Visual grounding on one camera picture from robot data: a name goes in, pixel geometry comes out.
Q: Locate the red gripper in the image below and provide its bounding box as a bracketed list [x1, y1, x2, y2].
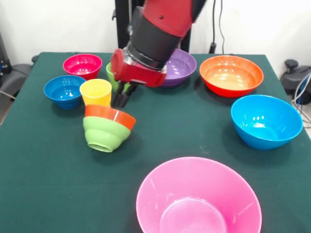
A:
[110, 48, 168, 109]

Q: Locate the small orange bowl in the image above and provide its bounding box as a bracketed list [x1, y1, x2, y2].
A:
[84, 104, 137, 132]

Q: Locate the yellow cup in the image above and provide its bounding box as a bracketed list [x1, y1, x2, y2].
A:
[79, 79, 113, 108]

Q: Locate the green cup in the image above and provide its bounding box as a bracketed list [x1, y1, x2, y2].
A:
[105, 62, 133, 96]

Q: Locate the small green bowl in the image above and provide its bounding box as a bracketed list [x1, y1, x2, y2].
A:
[83, 116, 132, 153]

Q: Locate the large orange bowl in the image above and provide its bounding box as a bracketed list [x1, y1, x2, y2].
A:
[199, 55, 264, 99]

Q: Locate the large pink bowl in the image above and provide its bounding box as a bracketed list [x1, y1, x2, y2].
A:
[135, 157, 263, 233]

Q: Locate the small crimson bowl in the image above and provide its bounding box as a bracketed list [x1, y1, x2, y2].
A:
[63, 53, 103, 81]

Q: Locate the small dark blue bowl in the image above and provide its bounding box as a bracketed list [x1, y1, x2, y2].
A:
[43, 75, 86, 110]

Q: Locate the purple bowl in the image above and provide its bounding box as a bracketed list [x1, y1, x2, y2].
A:
[157, 48, 197, 88]

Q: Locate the dark green tablecloth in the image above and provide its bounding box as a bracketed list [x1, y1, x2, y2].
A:
[0, 51, 311, 233]

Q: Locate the light blue bowl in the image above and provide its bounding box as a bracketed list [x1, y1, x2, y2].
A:
[230, 94, 304, 150]

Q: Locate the black hanging cable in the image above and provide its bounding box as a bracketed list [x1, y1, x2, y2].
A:
[219, 0, 226, 53]
[208, 0, 218, 54]

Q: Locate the floor cable bundle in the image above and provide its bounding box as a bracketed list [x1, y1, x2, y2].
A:
[291, 72, 311, 117]

